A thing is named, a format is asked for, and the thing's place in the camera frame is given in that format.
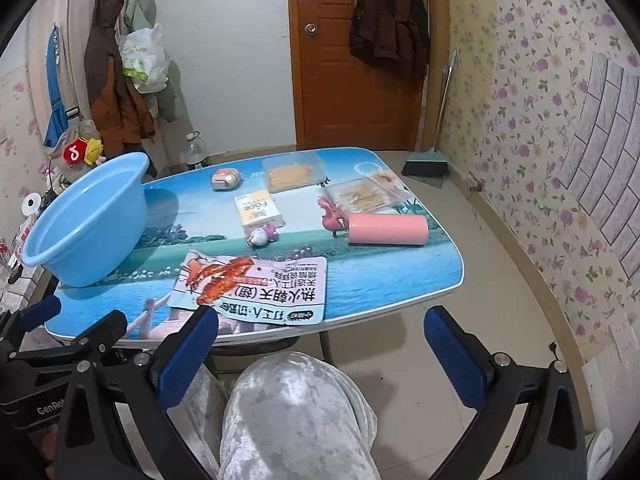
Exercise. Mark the grey bag with blue strap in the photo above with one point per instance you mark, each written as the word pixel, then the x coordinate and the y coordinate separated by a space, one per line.
pixel 66 123

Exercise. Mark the pale green hanging garment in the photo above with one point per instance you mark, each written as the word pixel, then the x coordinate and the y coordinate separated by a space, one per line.
pixel 140 14

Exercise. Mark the green broom with dustpan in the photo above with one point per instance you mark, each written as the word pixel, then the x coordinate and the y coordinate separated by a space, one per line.
pixel 431 167

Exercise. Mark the white green plastic bag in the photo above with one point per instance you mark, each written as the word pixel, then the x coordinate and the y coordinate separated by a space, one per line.
pixel 144 60

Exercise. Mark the white tape roll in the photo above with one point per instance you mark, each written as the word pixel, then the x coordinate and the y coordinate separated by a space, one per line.
pixel 31 204

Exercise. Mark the pink cylindrical bottle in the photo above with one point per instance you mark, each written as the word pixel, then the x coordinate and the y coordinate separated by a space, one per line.
pixel 387 229

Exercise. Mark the light blue plastic basin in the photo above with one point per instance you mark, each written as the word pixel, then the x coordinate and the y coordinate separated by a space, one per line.
pixel 90 229

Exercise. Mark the cotton swab bag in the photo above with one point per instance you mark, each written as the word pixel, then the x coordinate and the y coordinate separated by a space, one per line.
pixel 370 193

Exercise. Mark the dark brown jacket on door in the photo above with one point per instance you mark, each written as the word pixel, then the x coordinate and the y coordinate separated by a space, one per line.
pixel 391 34

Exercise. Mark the folding table with scenic print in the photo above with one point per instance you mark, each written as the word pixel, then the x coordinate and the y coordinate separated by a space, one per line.
pixel 185 213

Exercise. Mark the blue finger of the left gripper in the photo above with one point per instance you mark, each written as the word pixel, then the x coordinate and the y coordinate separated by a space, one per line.
pixel 90 345
pixel 15 325

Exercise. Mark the yellow plush charm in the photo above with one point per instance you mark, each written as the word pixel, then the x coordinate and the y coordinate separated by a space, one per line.
pixel 93 152

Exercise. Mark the large water bottle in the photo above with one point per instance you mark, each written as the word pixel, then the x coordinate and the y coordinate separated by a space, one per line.
pixel 197 154

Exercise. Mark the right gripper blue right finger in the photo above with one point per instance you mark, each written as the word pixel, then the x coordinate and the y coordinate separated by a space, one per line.
pixel 550 443

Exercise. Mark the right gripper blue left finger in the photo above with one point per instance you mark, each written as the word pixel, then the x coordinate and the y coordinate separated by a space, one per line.
pixel 92 441

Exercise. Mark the cluttered side shelf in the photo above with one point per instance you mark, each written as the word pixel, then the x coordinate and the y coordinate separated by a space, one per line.
pixel 21 285

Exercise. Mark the brown orange hanging jacket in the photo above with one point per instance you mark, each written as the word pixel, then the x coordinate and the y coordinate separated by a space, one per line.
pixel 116 107

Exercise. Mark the crayfish snack packet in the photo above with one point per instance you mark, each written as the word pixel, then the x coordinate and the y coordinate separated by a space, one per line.
pixel 253 290

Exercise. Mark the yellow white face box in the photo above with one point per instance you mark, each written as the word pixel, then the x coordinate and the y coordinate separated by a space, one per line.
pixel 257 209

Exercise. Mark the hello kitty small toy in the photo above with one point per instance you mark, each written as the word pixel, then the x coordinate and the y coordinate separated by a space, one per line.
pixel 262 236

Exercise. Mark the brown wooden door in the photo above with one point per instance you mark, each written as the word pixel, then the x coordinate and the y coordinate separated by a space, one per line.
pixel 339 100

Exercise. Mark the clear toothpick box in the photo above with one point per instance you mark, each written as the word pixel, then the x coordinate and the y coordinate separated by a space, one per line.
pixel 286 172

